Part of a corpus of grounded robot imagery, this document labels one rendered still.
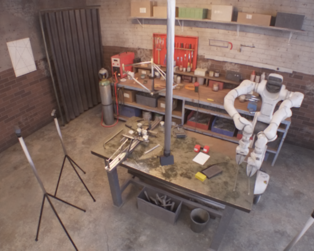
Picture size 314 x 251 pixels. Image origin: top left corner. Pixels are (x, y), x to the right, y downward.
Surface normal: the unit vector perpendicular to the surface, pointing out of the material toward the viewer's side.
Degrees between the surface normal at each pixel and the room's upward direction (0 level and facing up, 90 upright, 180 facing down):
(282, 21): 90
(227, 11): 92
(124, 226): 0
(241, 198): 0
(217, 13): 90
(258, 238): 0
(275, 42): 90
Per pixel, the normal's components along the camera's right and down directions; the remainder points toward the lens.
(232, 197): 0.00, -0.85
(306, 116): -0.47, 0.47
